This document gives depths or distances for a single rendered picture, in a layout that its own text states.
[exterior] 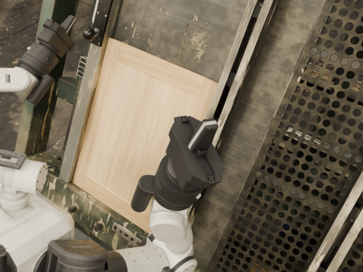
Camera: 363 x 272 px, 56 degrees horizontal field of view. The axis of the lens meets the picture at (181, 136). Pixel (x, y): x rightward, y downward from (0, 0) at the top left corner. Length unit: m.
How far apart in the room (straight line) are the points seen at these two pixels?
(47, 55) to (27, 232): 0.53
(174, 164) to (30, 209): 0.38
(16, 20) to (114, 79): 3.28
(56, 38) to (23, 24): 3.21
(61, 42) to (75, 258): 0.67
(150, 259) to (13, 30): 3.65
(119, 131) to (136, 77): 0.20
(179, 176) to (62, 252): 0.27
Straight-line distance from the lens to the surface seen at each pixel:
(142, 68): 1.11
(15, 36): 4.11
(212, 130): 0.48
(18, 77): 1.06
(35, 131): 1.49
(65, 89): 1.42
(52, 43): 1.10
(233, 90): 0.92
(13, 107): 3.21
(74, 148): 1.31
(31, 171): 0.74
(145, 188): 0.62
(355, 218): 0.93
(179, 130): 0.53
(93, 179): 1.31
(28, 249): 0.75
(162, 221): 0.64
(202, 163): 0.52
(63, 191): 1.38
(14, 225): 0.78
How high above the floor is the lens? 1.99
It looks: 49 degrees down
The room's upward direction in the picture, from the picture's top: straight up
